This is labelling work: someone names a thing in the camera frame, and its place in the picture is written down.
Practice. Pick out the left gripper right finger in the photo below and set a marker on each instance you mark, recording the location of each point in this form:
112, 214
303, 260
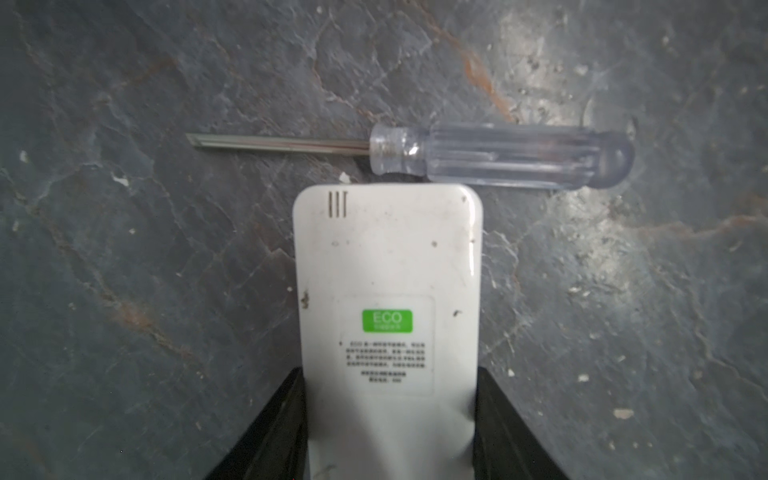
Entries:
504, 447

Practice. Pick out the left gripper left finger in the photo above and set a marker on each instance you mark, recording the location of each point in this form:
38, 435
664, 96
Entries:
275, 444

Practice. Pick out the white remote with green buttons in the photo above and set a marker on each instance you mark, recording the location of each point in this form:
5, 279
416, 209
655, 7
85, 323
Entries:
388, 284

